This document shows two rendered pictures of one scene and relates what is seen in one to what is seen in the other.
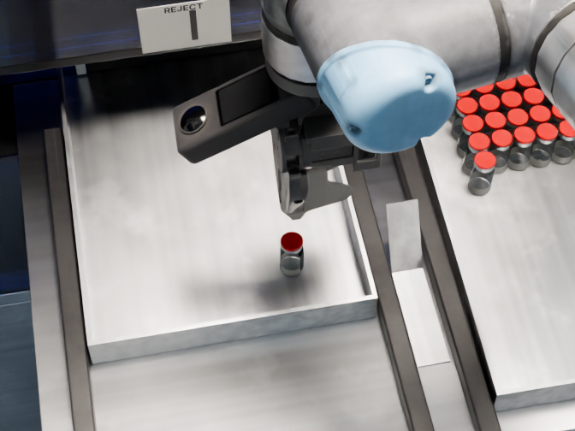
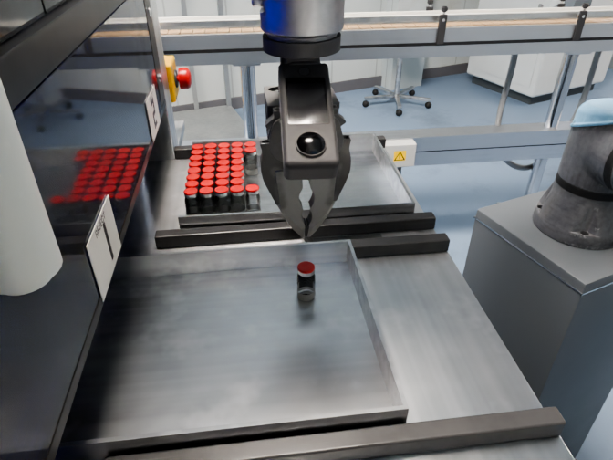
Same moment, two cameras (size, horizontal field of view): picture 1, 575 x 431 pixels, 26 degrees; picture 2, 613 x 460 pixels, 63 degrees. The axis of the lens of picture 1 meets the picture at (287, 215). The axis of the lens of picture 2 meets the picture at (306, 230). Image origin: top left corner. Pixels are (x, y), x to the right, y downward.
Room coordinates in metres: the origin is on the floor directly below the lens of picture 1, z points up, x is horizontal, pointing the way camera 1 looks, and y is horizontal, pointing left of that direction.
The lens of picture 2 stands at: (0.58, 0.45, 1.29)
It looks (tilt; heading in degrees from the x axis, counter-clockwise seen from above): 34 degrees down; 274
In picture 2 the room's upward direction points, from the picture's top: straight up
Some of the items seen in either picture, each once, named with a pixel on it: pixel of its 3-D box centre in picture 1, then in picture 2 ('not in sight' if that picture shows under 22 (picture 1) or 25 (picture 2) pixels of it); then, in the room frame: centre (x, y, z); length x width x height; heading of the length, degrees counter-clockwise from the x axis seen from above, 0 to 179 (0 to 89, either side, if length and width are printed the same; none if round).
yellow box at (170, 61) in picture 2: not in sight; (157, 78); (0.93, -0.48, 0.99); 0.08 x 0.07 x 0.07; 11
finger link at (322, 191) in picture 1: (317, 195); (317, 191); (0.60, -0.03, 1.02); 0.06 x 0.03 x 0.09; 101
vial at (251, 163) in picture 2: not in sight; (251, 161); (0.73, -0.32, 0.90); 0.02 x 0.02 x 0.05
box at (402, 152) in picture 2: not in sight; (398, 153); (0.35, -1.24, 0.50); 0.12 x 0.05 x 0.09; 11
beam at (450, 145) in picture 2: not in sight; (398, 148); (0.34, -1.31, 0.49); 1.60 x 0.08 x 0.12; 11
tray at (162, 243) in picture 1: (206, 179); (217, 332); (0.70, 0.08, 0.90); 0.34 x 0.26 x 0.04; 11
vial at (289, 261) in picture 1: (291, 254); (306, 282); (0.61, 0.00, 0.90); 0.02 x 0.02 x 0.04
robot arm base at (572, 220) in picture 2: not in sight; (585, 202); (0.14, -0.33, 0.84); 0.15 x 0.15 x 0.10
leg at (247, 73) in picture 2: not in sight; (253, 163); (0.88, -1.21, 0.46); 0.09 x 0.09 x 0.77; 11
